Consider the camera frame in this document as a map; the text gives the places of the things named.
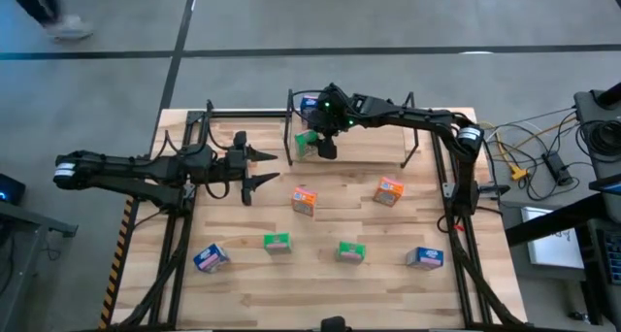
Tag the black metal bar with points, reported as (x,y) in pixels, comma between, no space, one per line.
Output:
(558,220)

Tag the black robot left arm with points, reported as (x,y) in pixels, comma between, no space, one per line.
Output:
(121,169)

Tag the black rounded object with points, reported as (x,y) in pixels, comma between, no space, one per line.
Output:
(336,324)

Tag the small black object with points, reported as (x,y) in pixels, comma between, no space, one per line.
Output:
(578,316)

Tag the yellow black hazard tape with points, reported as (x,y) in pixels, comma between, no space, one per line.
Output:
(118,259)

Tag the blue Frosted Flakes cereal box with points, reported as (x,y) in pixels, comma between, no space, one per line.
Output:
(308,105)
(211,259)
(424,258)

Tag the green Apple Jacks cereal box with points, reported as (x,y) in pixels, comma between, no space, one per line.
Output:
(277,243)
(350,253)
(304,145)

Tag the black device with blue light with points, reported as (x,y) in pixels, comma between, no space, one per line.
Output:
(13,189)

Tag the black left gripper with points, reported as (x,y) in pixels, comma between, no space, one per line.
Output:
(233,164)

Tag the orange Mini Wheats cereal box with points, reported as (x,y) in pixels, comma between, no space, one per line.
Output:
(388,192)
(304,202)

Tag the person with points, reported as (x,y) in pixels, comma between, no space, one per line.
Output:
(68,28)

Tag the black power adapter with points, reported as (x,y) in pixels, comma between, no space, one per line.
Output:
(558,168)

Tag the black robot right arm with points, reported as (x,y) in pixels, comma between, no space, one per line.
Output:
(412,116)

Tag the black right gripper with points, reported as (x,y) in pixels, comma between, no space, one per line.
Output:
(332,113)

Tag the grey cabinet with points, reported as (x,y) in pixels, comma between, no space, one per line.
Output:
(584,104)

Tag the grey side desk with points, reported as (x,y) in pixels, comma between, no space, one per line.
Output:
(29,220)

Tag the white board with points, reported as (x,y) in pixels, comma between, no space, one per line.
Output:
(553,252)

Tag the black metal table frame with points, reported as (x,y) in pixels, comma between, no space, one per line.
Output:
(242,114)

